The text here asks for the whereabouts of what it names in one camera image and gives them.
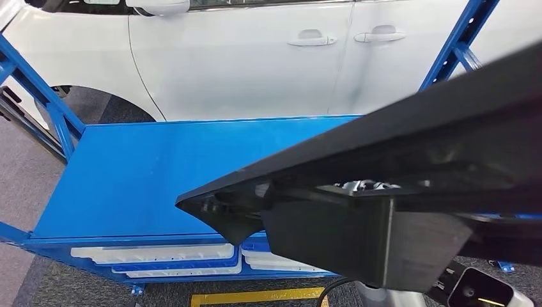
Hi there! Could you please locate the white car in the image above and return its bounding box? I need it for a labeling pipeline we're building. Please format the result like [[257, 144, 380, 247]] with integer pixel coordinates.
[[0, 0, 542, 128]]

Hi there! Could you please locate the black plastic plate bracket part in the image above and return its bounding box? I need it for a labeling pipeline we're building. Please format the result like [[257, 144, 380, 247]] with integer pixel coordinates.
[[175, 42, 542, 293]]

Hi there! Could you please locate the black metal frame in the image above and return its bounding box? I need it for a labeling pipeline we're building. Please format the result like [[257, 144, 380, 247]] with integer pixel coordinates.
[[0, 86, 68, 164]]

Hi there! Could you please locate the black camera cable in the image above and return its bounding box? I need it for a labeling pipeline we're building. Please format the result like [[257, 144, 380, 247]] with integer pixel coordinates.
[[315, 277, 357, 307]]

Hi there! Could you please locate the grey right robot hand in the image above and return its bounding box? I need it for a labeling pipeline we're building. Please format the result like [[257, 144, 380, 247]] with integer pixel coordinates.
[[334, 179, 401, 192]]

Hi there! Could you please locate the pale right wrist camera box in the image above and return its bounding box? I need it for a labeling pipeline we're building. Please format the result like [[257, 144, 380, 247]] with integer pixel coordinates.
[[446, 267, 538, 307]]

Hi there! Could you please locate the blue metal shelf rack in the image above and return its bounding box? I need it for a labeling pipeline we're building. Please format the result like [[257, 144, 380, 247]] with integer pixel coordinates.
[[0, 0, 516, 297]]

